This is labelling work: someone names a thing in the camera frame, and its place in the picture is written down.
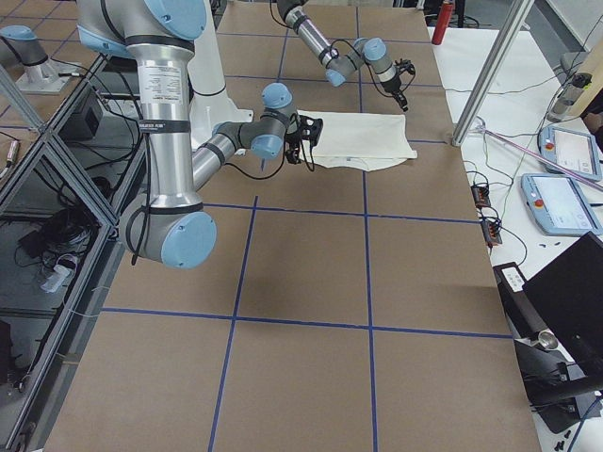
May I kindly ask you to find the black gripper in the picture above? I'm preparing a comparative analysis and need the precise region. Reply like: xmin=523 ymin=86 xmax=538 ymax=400
xmin=381 ymin=75 xmax=408 ymax=112
xmin=284 ymin=113 xmax=304 ymax=165

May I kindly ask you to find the cream long-sleeve cat shirt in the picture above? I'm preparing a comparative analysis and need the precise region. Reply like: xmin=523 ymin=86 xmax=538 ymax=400
xmin=301 ymin=110 xmax=417 ymax=171

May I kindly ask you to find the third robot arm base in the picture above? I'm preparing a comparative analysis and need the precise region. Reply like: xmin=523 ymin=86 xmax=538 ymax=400
xmin=1 ymin=25 xmax=71 ymax=95

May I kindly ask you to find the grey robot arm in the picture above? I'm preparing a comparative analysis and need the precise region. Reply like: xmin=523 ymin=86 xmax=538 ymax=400
xmin=276 ymin=1 xmax=416 ymax=112
xmin=77 ymin=1 xmax=300 ymax=269

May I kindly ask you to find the red bottle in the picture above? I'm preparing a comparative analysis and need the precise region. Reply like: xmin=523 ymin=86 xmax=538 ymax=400
xmin=432 ymin=0 xmax=455 ymax=45

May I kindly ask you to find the upper orange connector box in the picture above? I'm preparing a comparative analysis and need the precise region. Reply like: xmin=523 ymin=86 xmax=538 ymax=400
xmin=471 ymin=184 xmax=492 ymax=208

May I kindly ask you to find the orange connector box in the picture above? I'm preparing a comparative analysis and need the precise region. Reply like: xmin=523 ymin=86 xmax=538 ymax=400
xmin=481 ymin=218 xmax=502 ymax=249
xmin=471 ymin=184 xmax=492 ymax=208

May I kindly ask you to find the lower orange connector box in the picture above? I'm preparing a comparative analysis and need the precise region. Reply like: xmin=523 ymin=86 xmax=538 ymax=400
xmin=481 ymin=218 xmax=502 ymax=249

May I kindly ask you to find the upper blue teach pendant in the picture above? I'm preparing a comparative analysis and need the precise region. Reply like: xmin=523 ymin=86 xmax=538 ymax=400
xmin=538 ymin=124 xmax=602 ymax=182

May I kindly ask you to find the blue teach pendant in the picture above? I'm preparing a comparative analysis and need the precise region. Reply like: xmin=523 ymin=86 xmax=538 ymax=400
xmin=538 ymin=124 xmax=602 ymax=182
xmin=520 ymin=173 xmax=602 ymax=236

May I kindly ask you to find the lower blue teach pendant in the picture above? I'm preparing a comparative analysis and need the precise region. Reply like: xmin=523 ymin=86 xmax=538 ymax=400
xmin=520 ymin=173 xmax=602 ymax=236

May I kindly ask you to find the black power adapter box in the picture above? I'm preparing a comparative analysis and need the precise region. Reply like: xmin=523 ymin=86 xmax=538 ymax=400
xmin=58 ymin=90 xmax=103 ymax=140

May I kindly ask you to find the black box with white label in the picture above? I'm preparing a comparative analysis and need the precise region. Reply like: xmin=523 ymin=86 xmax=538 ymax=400
xmin=493 ymin=262 xmax=547 ymax=343

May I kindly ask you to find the black monitor on stand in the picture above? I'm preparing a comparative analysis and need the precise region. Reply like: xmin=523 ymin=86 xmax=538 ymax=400
xmin=515 ymin=233 xmax=602 ymax=433

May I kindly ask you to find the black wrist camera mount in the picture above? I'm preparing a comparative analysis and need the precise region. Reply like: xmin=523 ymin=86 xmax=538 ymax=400
xmin=394 ymin=59 xmax=416 ymax=77
xmin=298 ymin=115 xmax=324 ymax=147

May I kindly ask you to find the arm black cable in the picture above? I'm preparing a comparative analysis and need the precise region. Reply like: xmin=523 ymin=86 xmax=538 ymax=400
xmin=268 ymin=0 xmax=418 ymax=95
xmin=93 ymin=70 xmax=318 ymax=265

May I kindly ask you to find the aluminium frame post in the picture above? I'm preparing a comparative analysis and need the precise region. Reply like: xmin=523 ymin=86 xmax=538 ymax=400
xmin=451 ymin=0 xmax=534 ymax=147

